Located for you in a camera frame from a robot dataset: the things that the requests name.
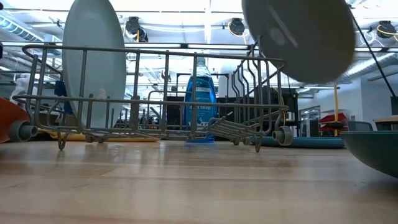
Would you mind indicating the red storage bins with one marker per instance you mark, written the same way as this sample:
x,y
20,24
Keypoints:
x,y
334,119

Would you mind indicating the grey chair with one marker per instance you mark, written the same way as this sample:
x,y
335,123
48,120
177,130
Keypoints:
x,y
360,126

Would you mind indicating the blue dish soap bottle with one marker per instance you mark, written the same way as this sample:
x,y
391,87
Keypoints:
x,y
202,93

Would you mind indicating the teal plate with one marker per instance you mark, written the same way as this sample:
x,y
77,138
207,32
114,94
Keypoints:
x,y
373,149

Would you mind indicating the grey plate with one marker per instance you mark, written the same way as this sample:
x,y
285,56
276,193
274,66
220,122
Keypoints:
x,y
311,46

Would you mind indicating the wooden side table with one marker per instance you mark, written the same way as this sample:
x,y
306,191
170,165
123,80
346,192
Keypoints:
x,y
387,119

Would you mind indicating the light blue plate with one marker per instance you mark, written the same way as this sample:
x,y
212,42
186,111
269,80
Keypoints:
x,y
93,71

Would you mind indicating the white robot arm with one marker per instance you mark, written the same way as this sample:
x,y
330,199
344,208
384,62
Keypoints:
x,y
23,87

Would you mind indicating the thin black diagonal rod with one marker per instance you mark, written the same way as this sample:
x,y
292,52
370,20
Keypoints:
x,y
377,63

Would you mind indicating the orange plate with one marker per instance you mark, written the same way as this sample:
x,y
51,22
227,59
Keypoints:
x,y
9,118

